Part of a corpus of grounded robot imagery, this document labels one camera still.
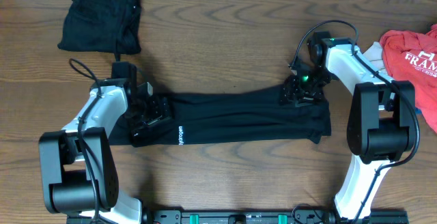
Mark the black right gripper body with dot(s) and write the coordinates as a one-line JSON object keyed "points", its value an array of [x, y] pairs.
{"points": [[309, 88]]}

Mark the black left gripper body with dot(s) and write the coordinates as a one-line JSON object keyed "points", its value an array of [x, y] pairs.
{"points": [[146, 113]]}

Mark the black t-shirt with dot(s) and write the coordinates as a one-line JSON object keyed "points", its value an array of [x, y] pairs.
{"points": [[222, 118]]}

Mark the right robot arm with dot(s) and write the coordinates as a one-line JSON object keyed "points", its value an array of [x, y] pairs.
{"points": [[382, 123]]}

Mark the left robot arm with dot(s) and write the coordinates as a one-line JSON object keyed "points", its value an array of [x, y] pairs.
{"points": [[79, 176]]}

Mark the beige garment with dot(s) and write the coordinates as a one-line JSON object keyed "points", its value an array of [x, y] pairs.
{"points": [[374, 55]]}

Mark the folded black garment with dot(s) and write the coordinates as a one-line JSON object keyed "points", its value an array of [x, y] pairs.
{"points": [[107, 26]]}

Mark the red printed t-shirt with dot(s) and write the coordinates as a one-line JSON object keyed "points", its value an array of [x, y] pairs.
{"points": [[411, 56]]}

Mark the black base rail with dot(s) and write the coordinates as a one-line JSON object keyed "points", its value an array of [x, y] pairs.
{"points": [[302, 213]]}

